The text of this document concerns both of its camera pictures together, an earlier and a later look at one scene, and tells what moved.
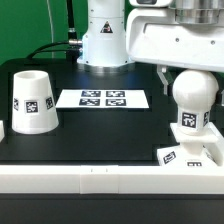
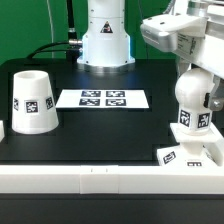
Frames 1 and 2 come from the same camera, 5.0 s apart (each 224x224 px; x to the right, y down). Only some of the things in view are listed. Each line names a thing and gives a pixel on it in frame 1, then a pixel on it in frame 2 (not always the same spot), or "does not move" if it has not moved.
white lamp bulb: [194, 92] does not move
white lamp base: [191, 152] does not move
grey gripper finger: [222, 92] to [216, 96]
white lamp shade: [34, 108] does not move
